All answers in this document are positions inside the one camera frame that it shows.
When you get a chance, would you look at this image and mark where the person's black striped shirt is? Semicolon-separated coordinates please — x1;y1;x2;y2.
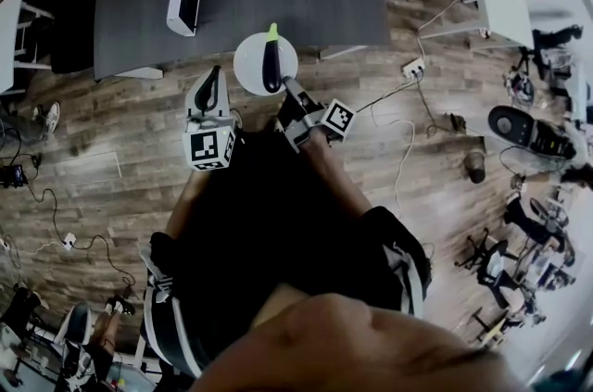
141;128;435;380

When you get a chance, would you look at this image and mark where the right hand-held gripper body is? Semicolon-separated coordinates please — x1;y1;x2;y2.
275;91;358;154

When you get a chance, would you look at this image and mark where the white floor cable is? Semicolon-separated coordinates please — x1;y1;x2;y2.
369;119;417;220

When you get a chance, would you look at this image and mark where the white power strip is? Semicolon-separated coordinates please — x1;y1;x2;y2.
401;57;426;80

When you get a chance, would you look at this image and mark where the person's right forearm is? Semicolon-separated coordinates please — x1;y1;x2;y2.
303;128;374;220

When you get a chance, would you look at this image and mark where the white side table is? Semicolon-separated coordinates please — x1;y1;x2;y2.
0;0;55;95

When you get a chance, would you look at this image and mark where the grey oval machine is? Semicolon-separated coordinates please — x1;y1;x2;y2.
487;105;578;159
55;301;98;348

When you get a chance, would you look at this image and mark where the long black cable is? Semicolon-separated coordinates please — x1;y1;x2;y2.
356;72;453;139

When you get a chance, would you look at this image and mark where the black handheld screen device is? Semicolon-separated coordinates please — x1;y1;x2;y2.
0;164;29;190

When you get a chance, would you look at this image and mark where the person's left forearm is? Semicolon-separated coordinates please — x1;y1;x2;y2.
165;167;210;238

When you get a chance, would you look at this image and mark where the black swivel chair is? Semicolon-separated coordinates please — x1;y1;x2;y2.
456;227;524;289

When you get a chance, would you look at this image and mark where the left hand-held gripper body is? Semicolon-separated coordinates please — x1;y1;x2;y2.
181;107;239;172

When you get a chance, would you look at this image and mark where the purple eggplant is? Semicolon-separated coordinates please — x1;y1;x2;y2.
261;22;284;94

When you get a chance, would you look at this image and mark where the beige power cable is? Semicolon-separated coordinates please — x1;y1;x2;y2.
415;0;467;62

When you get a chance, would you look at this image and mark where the white desk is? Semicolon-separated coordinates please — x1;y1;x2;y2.
470;0;536;53

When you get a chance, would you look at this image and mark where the thin black floor cable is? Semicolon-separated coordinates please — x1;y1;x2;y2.
25;183;135;289

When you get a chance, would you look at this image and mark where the white plate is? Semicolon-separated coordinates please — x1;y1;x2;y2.
233;31;298;95

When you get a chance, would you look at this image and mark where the person's face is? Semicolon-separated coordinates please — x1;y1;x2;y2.
187;283;527;392

